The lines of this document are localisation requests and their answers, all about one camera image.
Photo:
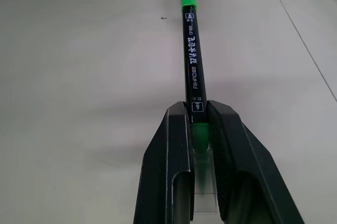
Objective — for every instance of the clear plastic marker cap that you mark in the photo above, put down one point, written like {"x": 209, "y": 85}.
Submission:
{"x": 208, "y": 201}

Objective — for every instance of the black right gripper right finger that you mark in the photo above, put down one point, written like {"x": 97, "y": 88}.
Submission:
{"x": 247, "y": 171}

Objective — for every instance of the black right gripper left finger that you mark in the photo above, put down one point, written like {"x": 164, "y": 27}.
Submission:
{"x": 166, "y": 160}

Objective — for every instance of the black marker with white print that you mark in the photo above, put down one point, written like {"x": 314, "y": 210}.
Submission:
{"x": 193, "y": 63}

